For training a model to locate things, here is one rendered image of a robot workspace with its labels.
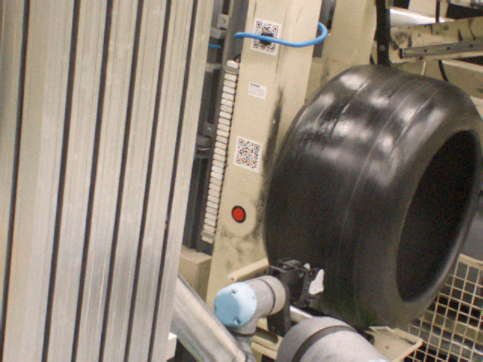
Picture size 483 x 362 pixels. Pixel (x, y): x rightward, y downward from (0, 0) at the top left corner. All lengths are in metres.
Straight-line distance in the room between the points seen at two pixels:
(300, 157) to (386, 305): 0.37
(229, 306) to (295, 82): 0.73
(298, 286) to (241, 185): 0.50
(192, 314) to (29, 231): 0.68
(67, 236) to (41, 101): 0.16
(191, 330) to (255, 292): 0.21
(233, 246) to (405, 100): 0.63
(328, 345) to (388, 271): 0.90
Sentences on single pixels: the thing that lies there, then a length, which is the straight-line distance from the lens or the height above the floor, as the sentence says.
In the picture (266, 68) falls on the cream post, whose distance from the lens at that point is 2.33.
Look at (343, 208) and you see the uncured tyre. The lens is 2.03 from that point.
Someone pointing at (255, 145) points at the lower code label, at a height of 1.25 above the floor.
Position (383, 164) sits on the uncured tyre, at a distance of 2.02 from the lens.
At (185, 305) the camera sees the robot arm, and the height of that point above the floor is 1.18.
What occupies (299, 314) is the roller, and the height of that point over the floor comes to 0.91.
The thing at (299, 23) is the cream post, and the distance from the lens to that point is 2.32.
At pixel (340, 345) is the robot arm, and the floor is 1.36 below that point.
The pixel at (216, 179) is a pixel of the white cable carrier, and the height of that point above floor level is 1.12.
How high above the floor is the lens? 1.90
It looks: 18 degrees down
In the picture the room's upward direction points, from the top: 9 degrees clockwise
